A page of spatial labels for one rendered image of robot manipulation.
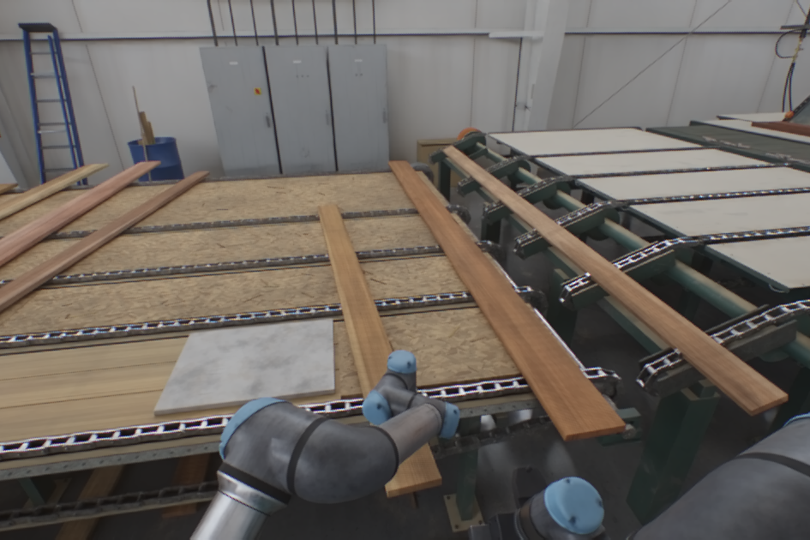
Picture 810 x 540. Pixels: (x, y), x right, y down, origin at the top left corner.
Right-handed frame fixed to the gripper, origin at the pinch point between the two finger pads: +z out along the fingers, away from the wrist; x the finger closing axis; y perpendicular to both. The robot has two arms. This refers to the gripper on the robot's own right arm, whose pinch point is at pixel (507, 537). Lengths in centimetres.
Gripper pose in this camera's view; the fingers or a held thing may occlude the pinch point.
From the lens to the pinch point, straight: 104.0
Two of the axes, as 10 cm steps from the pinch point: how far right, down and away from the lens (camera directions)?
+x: 9.8, 0.3, 1.9
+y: 1.0, 7.7, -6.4
